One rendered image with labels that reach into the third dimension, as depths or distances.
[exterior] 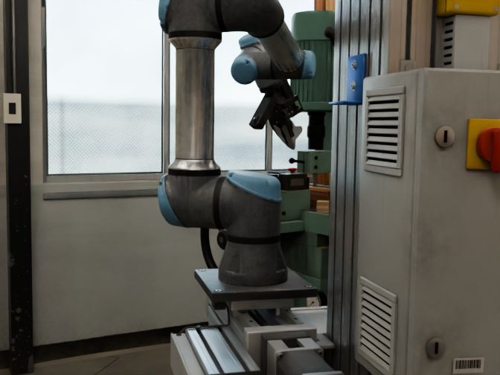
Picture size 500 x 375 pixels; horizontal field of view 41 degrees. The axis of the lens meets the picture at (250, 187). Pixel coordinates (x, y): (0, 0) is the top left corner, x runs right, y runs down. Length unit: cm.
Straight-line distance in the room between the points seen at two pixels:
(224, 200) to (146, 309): 214
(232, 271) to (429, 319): 56
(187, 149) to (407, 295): 65
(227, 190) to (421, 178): 59
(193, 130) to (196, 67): 13
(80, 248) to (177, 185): 192
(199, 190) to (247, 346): 36
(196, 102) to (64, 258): 198
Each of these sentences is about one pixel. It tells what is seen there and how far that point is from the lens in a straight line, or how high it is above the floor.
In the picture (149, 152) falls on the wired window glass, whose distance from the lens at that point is 345.
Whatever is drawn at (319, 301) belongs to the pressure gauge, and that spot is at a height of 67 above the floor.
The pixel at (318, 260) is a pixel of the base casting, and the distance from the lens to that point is 196.
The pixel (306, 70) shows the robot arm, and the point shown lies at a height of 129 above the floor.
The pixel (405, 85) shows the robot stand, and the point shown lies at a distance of 97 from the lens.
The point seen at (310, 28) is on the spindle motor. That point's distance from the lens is 212.
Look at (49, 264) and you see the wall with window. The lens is 330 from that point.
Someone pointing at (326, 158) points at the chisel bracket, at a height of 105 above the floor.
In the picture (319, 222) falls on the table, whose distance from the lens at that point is 194.
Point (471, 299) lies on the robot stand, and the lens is 99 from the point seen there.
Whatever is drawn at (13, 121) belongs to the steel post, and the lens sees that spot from 309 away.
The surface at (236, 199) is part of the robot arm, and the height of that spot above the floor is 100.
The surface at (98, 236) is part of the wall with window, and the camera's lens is 333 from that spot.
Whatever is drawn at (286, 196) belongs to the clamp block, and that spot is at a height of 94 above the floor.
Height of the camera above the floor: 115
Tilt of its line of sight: 5 degrees down
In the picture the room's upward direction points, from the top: 1 degrees clockwise
